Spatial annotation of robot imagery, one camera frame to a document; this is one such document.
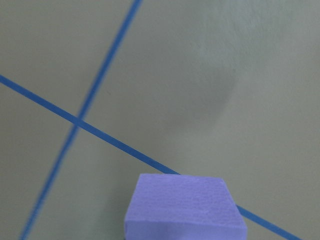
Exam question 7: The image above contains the purple foam cube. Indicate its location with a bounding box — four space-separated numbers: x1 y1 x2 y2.
124 173 248 240

